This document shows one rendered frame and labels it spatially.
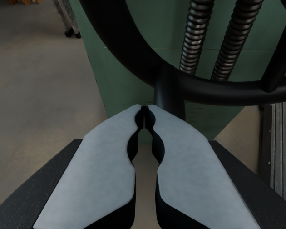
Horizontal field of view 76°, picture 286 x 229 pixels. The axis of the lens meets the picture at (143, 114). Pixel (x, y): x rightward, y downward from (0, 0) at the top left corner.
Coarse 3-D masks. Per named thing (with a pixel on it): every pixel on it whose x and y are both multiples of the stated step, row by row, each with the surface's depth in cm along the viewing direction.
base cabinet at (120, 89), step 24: (72, 0) 29; (144, 0) 29; (168, 0) 29; (216, 0) 29; (264, 0) 29; (144, 24) 33; (168, 24) 32; (216, 24) 32; (264, 24) 32; (96, 48) 37; (168, 48) 37; (216, 48) 37; (264, 48) 37; (96, 72) 44; (120, 72) 43; (240, 72) 43; (120, 96) 52; (144, 96) 52; (144, 120) 65; (192, 120) 65; (216, 120) 65; (144, 144) 88
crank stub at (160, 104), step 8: (168, 64) 15; (160, 72) 15; (168, 72) 15; (160, 80) 14; (168, 80) 14; (176, 80) 14; (160, 88) 14; (168, 88) 14; (176, 88) 14; (160, 96) 13; (168, 96) 13; (176, 96) 13; (160, 104) 13; (168, 104) 13; (176, 104) 13; (184, 104) 14; (176, 112) 13; (184, 112) 13; (184, 120) 13
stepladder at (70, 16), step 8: (56, 0) 108; (64, 0) 106; (56, 8) 109; (64, 8) 107; (64, 16) 116; (72, 16) 114; (64, 24) 118; (72, 24) 116; (64, 32) 122; (72, 32) 126
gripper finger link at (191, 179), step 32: (160, 128) 9; (192, 128) 9; (160, 160) 9; (192, 160) 7; (160, 192) 6; (192, 192) 6; (224, 192) 6; (160, 224) 6; (192, 224) 5; (224, 224) 5; (256, 224) 5
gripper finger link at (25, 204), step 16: (64, 160) 7; (32, 176) 6; (48, 176) 6; (16, 192) 6; (32, 192) 6; (48, 192) 6; (0, 208) 5; (16, 208) 5; (32, 208) 5; (0, 224) 5; (16, 224) 5; (32, 224) 5
